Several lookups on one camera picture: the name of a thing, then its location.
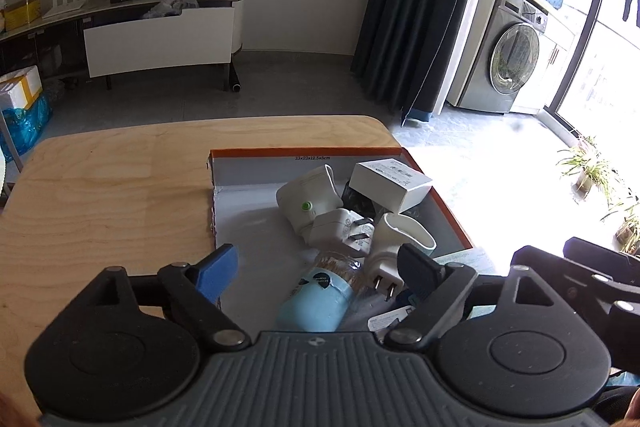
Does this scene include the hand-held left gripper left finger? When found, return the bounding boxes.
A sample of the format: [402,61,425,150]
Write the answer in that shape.
[52,243,251,350]

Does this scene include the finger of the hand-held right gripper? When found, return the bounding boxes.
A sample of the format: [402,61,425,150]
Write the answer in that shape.
[510,245,640,370]
[562,236,640,285]

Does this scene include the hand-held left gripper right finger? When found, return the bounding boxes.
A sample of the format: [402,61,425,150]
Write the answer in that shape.
[385,243,591,350]

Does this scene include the white green mosquito repellent heater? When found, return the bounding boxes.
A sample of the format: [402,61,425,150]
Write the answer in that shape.
[364,213,437,300]

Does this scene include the orange white cardboard box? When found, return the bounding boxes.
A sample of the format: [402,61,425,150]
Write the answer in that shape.
[207,147,476,333]

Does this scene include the white product box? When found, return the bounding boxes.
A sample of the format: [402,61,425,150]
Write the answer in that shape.
[348,158,434,214]

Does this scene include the small white power adapter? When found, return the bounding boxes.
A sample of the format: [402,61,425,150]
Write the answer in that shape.
[307,208,376,258]

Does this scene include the light blue round device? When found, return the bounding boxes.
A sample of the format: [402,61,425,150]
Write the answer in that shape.
[275,272,353,333]

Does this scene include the balcony potted plant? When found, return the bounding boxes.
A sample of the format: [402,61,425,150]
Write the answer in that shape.
[602,197,640,255]
[557,136,623,198]

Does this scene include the white laundry cabinet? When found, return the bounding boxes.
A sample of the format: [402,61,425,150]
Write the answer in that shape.
[510,2,581,115]

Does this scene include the silver washing machine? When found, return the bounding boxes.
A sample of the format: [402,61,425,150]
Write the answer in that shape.
[446,0,551,115]

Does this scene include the white TV stand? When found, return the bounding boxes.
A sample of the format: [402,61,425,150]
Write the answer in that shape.
[0,0,249,90]

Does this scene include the blue plastic bag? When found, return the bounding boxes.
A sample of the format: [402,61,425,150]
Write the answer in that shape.
[0,94,53,152]

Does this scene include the dark blue curtain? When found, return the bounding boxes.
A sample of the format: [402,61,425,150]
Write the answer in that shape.
[350,0,488,120]

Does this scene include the grey plastic bag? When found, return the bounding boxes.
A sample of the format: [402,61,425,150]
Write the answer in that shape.
[141,0,201,20]

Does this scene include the white yellow cardboard carton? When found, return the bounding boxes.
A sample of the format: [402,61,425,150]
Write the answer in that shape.
[0,65,44,110]

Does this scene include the yellow box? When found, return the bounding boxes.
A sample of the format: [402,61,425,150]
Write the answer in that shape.
[2,0,42,30]

